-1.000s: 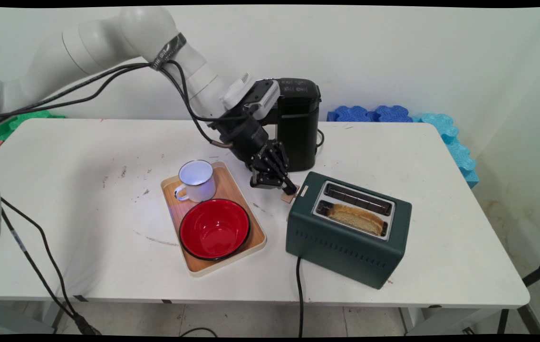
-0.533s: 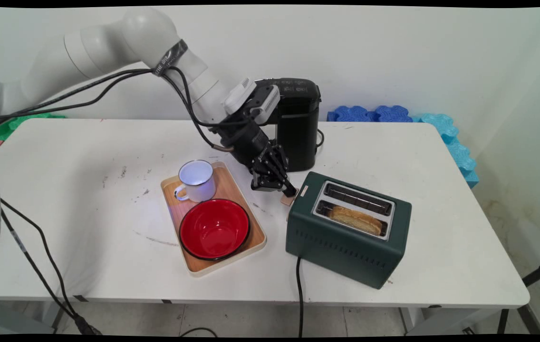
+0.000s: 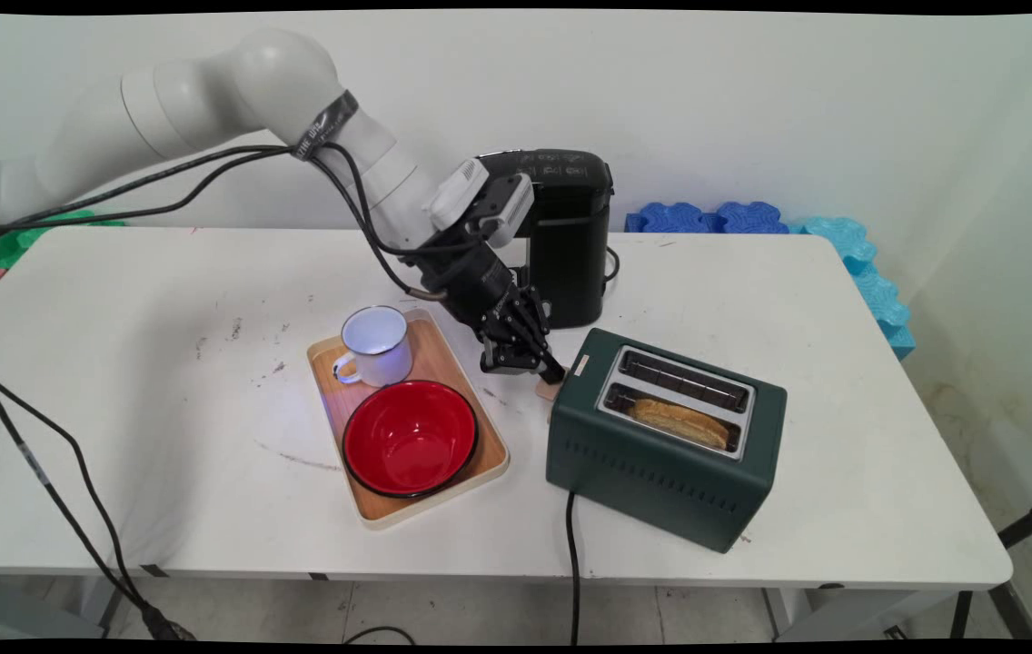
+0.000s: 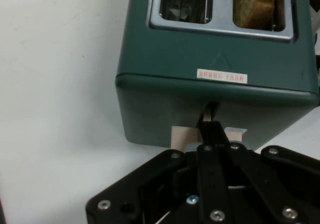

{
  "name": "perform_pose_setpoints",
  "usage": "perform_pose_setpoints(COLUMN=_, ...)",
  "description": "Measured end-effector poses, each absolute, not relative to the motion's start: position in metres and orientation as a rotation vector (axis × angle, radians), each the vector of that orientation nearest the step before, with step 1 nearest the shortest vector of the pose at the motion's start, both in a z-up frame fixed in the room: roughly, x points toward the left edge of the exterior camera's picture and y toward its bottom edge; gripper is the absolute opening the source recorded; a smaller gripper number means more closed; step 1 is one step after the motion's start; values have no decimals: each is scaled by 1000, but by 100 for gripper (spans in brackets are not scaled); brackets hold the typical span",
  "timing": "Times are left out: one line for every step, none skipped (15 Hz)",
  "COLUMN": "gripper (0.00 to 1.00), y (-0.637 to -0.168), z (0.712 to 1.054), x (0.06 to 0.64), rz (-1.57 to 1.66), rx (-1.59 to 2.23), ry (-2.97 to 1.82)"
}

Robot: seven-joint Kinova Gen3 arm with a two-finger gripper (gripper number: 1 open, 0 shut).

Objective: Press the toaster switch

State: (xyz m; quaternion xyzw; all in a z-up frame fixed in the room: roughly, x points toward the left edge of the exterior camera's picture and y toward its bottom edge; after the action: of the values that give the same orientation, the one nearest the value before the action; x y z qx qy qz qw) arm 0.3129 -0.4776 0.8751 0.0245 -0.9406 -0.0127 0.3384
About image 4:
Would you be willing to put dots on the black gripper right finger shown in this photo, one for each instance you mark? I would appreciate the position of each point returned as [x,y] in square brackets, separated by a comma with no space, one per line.
[275,184]

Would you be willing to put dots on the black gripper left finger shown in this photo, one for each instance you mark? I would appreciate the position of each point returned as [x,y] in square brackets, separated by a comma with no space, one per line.
[210,174]

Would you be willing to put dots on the dark green toaster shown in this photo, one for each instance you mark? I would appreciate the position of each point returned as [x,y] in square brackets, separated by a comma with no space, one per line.
[175,59]

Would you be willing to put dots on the toasted bread slice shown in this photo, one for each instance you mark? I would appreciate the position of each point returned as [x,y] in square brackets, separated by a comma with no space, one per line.
[252,7]

